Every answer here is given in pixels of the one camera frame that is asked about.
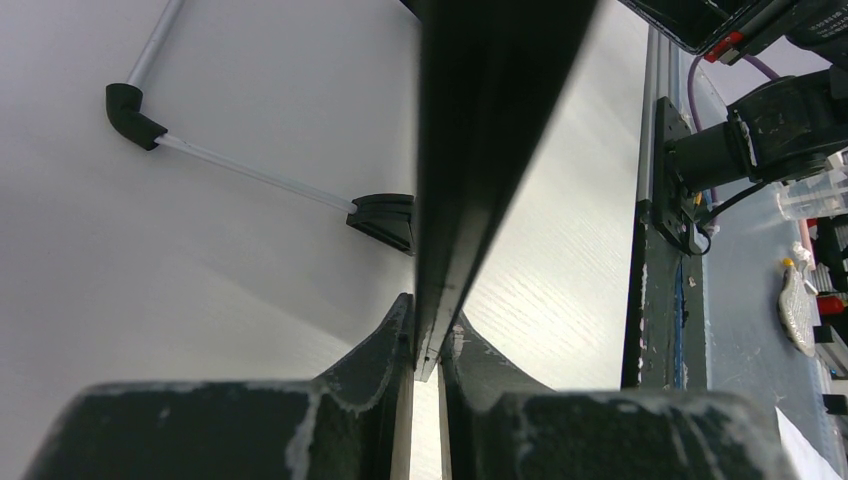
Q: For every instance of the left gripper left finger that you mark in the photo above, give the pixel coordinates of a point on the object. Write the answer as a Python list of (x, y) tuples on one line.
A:
[(353, 421)]

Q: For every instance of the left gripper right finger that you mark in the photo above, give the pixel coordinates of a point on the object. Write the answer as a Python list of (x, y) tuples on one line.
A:
[(498, 422)]

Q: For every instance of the whiteboard with black frame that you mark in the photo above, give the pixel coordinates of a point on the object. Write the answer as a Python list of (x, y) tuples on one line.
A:
[(490, 76)]

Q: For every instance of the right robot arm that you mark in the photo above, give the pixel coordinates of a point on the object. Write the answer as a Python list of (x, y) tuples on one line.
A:
[(783, 130)]

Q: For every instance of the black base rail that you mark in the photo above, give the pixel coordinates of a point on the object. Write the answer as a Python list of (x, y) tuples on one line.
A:
[(665, 344)]

